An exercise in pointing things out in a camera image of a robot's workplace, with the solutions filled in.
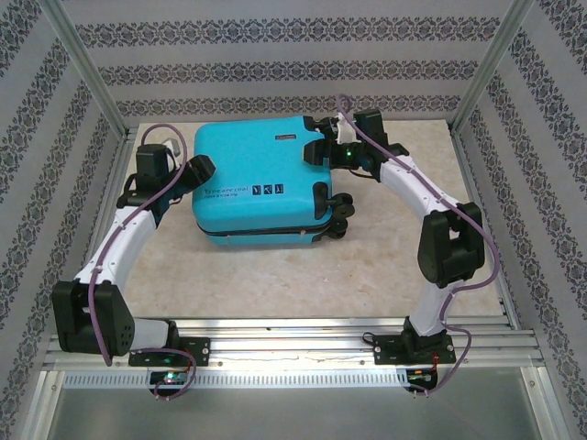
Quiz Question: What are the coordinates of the blue hard-shell suitcase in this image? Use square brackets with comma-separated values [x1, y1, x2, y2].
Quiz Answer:
[192, 114, 357, 248]

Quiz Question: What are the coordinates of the perforated metal strip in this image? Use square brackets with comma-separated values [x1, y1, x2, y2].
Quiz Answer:
[61, 369, 409, 390]

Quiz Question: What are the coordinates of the grey metal sheet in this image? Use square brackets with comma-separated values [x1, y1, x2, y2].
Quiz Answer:
[45, 387, 545, 440]

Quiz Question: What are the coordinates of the aluminium side rail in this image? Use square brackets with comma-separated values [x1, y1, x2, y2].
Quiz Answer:
[449, 126, 524, 326]
[68, 127, 138, 322]

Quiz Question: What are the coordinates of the aluminium frame post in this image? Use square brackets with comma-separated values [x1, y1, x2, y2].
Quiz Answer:
[449, 0, 549, 134]
[39, 0, 129, 138]

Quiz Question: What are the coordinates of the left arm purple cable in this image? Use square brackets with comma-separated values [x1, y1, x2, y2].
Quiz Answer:
[89, 122, 197, 403]

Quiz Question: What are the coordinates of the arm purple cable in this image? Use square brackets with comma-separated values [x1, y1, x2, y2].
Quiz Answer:
[89, 122, 197, 403]
[334, 93, 501, 400]

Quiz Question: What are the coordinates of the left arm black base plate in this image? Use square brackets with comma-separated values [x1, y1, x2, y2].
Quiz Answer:
[127, 336, 212, 368]

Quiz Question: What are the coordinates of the aluminium cross rail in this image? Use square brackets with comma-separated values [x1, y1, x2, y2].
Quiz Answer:
[45, 315, 549, 368]

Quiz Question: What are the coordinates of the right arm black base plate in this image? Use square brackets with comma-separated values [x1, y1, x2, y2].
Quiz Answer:
[373, 332, 456, 367]

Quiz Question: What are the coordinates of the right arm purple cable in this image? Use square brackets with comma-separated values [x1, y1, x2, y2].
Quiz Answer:
[334, 93, 501, 400]

